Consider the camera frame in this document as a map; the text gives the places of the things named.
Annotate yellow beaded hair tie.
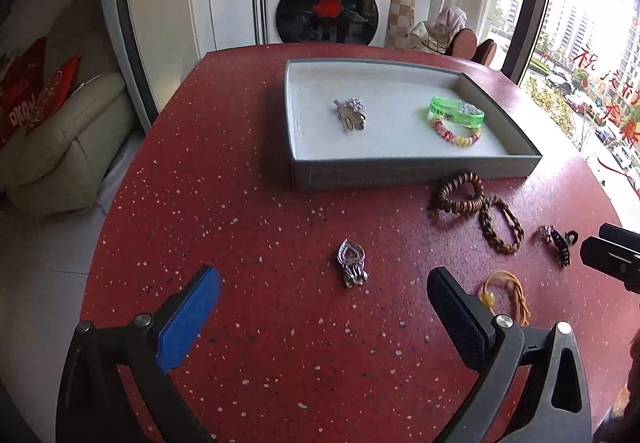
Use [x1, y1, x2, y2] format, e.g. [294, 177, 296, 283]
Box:
[477, 270, 531, 328]

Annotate small red printed cushion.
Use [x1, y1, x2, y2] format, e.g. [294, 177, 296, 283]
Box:
[27, 53, 81, 129]

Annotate brown spiral hair tie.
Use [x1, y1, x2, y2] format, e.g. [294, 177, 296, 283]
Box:
[431, 172, 485, 219]

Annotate black hair claw clip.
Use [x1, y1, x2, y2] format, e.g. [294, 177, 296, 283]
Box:
[547, 225, 579, 268]

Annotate green translucent bracelet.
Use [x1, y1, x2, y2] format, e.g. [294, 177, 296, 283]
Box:
[427, 96, 486, 128]

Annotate white towel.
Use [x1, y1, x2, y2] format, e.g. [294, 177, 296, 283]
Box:
[434, 7, 468, 41]

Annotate white fabric bag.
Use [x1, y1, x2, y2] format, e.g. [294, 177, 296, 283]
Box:
[407, 20, 443, 55]

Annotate silver flower hair clip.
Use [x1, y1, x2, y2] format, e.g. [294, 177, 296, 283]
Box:
[332, 96, 368, 133]

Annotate red window decals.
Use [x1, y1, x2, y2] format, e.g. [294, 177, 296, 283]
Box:
[537, 18, 640, 184]

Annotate brown round-back chair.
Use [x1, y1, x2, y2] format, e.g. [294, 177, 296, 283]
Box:
[472, 39, 497, 66]
[450, 28, 478, 59]

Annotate cream leather sofa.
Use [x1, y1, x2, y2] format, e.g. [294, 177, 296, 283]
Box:
[0, 0, 138, 216]

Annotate checkered beige panel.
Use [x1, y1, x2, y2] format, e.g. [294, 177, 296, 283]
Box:
[385, 0, 417, 49]

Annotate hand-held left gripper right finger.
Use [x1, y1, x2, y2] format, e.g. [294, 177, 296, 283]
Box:
[426, 267, 593, 443]

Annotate grey jewelry tray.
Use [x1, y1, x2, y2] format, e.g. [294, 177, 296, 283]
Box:
[284, 59, 543, 191]

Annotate large red printed cushion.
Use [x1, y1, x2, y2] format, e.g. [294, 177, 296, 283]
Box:
[0, 37, 48, 144]

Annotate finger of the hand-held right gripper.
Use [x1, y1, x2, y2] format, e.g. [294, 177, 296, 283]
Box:
[599, 223, 640, 255]
[580, 235, 640, 295]

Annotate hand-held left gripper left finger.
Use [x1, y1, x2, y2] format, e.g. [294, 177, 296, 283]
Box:
[56, 264, 222, 443]

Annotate colourful beaded bracelet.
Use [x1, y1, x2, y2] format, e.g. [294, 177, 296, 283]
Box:
[432, 117, 482, 147]

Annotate silver heart hair clip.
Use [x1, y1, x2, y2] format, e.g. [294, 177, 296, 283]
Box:
[336, 238, 369, 289]

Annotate red-handled mop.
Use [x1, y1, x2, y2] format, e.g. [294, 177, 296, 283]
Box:
[229, 0, 267, 45]

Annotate brown braided bracelet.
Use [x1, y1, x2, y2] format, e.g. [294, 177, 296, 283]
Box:
[479, 196, 525, 255]

